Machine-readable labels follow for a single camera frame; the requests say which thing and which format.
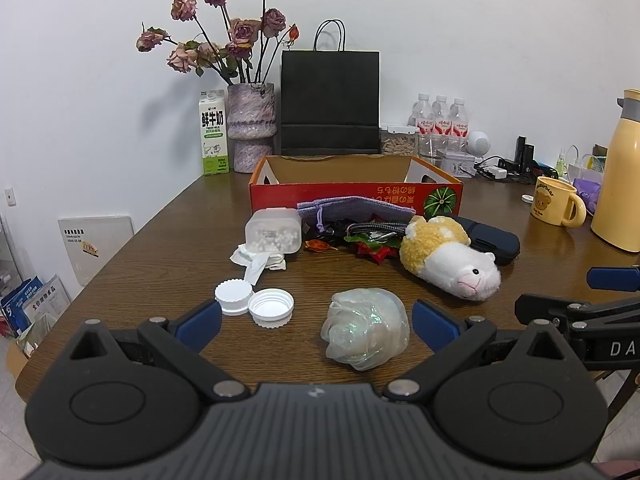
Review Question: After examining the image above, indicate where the blue printed packet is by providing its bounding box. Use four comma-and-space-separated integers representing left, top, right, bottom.
0, 280, 41, 336

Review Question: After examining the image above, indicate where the wooden desk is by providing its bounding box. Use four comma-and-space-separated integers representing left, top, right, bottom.
15, 157, 640, 403

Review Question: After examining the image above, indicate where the white printed packet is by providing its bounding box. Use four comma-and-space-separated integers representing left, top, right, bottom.
22, 275, 71, 326

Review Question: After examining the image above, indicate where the dark blue glasses case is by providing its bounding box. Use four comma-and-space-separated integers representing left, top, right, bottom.
452, 215, 521, 266

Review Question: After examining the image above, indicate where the grey braided cable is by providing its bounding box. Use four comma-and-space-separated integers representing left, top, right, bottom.
345, 221, 408, 241

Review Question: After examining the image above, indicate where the red cardboard box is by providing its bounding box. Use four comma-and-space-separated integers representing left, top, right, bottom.
248, 155, 464, 218

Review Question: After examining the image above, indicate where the black paper bag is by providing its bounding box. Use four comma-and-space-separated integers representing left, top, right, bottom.
280, 19, 381, 156

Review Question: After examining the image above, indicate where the white board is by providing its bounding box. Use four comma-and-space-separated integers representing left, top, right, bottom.
57, 215, 135, 287

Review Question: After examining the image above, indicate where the translucent bead box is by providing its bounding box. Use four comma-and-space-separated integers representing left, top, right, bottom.
244, 206, 302, 255

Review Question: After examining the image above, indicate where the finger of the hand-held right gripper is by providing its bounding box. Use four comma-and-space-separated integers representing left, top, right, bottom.
515, 293, 597, 332
586, 266, 640, 292

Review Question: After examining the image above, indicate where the clear water bottle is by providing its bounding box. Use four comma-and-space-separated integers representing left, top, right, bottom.
448, 97, 470, 153
412, 92, 433, 156
431, 95, 452, 153

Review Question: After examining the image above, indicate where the white round speaker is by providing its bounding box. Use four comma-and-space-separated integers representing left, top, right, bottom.
466, 131, 493, 157

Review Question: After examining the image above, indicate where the clear seed container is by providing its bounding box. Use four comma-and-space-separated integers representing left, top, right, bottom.
378, 123, 420, 157

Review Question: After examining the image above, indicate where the purple knitted pouch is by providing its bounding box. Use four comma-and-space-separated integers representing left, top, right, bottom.
296, 195, 416, 231

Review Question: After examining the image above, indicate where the small cardboard box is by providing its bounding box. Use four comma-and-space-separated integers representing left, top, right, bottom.
5, 340, 31, 381

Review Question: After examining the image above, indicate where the white bottle cap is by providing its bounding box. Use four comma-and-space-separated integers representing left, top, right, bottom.
215, 279, 255, 317
247, 287, 295, 329

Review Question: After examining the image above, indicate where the black usb cable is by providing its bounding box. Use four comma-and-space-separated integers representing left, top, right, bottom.
302, 217, 361, 248

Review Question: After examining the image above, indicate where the purple marbled vase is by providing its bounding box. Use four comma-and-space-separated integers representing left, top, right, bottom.
227, 82, 277, 174

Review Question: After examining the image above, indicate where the yellow white hamster plush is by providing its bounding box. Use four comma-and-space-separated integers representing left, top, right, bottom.
398, 215, 502, 302

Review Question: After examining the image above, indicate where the red artificial rose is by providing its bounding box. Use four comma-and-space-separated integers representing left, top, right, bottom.
350, 235, 403, 264

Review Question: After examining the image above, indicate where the yellow bear mug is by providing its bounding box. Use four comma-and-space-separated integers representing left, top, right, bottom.
530, 176, 587, 228

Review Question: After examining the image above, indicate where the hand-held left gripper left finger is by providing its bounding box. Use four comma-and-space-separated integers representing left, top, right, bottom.
67, 299, 251, 403

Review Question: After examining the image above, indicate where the dried rose bouquet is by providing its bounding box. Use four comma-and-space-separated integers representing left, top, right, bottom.
136, 0, 301, 86

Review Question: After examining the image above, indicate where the white tissue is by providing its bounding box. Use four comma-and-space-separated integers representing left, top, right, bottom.
229, 242, 287, 286

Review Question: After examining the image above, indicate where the yellow thermos jug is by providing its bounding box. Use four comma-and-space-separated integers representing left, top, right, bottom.
590, 89, 640, 253

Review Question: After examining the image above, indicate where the white green milk carton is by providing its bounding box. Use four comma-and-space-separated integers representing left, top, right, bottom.
198, 89, 231, 177

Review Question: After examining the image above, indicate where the black charger stand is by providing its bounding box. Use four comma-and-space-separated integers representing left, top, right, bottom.
515, 136, 535, 173

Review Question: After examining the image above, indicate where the iridescent translucent film ball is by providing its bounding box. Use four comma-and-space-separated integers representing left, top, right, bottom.
321, 287, 411, 372

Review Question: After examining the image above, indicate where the purple plastic bag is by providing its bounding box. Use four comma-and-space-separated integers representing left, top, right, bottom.
572, 177, 606, 216

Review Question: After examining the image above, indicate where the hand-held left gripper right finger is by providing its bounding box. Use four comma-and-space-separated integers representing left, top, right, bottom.
382, 299, 576, 403

